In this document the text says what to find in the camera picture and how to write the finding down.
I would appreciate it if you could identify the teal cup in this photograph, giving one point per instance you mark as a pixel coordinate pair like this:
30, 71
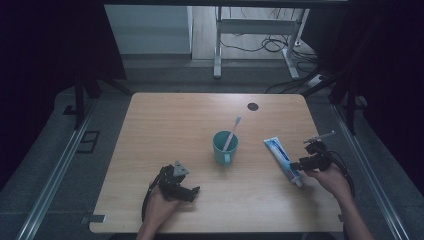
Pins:
225, 151

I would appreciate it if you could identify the blue white toothpaste tube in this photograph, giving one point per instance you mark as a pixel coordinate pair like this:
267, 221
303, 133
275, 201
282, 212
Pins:
281, 156

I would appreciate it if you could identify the white panel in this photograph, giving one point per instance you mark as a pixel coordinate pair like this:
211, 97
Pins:
146, 30

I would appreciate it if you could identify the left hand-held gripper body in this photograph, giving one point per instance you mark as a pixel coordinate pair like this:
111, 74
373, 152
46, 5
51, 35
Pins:
171, 185

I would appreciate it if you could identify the white desk frame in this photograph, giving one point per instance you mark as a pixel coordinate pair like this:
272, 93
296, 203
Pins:
256, 26

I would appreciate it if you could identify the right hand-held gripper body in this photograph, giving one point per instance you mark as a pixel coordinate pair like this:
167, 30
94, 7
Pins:
320, 160

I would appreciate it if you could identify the person's right hand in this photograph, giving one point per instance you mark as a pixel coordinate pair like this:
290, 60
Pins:
330, 181

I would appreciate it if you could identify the dark round table grommet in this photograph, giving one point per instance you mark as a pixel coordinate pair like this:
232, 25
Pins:
253, 106

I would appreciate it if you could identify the grey table bracket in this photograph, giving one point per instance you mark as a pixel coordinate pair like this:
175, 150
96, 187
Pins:
95, 219

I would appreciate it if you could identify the pink toothbrush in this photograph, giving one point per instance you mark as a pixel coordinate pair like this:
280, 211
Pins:
231, 133

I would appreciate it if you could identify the dark curtain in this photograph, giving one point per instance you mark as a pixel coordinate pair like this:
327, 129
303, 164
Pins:
43, 66
393, 83

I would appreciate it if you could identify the person's left hand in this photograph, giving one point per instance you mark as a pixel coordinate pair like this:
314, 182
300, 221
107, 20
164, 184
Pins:
160, 208

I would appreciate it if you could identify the black metal stand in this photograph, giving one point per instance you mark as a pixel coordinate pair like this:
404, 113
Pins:
79, 100
350, 103

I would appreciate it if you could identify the white power strip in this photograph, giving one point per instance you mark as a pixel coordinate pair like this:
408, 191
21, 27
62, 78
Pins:
316, 80

